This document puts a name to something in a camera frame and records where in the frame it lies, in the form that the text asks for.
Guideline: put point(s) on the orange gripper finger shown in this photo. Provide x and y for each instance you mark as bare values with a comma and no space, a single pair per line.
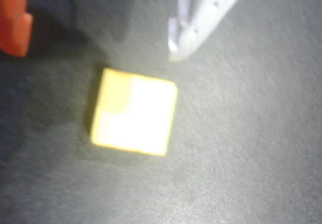
12,20

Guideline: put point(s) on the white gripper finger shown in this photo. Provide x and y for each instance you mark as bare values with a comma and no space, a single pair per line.
201,22

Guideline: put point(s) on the yellow wooden cube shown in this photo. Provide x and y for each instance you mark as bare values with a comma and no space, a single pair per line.
135,113

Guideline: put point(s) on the black table mat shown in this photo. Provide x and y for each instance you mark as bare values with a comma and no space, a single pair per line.
239,146

